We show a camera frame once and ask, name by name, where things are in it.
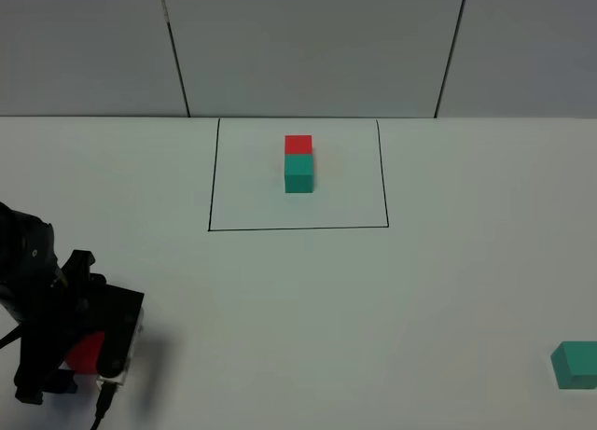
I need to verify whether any white template sheet black outline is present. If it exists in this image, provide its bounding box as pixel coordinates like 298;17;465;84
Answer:
209;118;389;231

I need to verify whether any green template block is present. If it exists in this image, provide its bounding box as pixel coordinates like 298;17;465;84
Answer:
284;154;314;193

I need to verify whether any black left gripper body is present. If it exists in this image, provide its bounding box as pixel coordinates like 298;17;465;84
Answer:
18;250;106;354

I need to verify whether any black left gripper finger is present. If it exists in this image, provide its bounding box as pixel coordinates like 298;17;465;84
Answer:
46;368;77;395
14;336;68;405

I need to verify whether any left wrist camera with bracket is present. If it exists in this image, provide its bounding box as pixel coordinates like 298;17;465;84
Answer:
96;285;145;386

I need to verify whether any red template block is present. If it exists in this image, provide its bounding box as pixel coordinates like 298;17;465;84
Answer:
285;134;312;155

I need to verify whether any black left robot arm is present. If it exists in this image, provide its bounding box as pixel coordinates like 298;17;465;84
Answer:
1;204;90;405

